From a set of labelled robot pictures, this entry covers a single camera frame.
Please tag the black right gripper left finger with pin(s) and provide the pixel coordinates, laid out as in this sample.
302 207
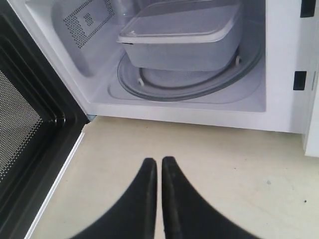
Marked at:
133 216

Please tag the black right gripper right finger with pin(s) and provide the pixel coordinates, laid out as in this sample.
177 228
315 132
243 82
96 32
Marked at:
186 214

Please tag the white lidded plastic container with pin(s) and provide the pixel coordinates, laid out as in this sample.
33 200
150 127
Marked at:
184 35

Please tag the white microwave oven body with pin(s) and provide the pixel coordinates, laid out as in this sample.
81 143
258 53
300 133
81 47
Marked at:
79 39

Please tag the glass turntable plate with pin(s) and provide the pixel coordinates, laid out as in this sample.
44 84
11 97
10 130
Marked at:
230 84

